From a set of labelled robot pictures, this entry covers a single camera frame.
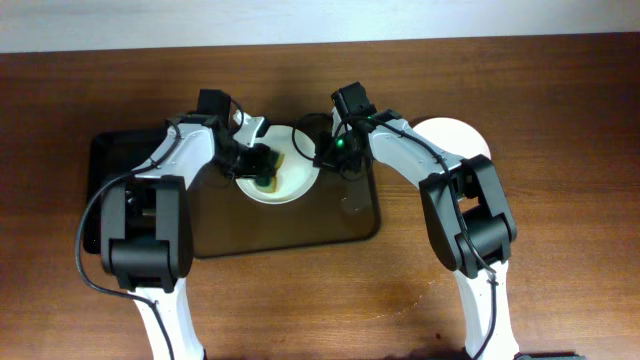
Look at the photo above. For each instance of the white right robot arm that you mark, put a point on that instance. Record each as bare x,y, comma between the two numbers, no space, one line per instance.
469,222

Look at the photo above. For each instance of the white plate front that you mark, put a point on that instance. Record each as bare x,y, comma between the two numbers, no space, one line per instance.
453,136

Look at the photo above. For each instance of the white plate back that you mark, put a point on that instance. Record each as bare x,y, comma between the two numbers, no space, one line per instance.
294,177

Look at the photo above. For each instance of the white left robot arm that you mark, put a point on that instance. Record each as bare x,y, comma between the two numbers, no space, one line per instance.
151,265

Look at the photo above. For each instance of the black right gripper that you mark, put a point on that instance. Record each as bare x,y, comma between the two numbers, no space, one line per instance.
333,156

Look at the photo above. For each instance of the black tray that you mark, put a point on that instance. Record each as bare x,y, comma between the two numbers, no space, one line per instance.
113,153

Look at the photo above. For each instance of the green yellow sponge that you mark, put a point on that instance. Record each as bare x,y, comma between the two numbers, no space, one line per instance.
268,182

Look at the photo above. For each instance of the brown tray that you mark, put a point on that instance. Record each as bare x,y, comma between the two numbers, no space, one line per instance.
226,222

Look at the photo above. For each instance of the white plate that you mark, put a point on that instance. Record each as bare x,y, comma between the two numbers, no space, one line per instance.
453,136
294,177

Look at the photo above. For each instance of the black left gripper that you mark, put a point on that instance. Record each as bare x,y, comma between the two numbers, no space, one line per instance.
260,161

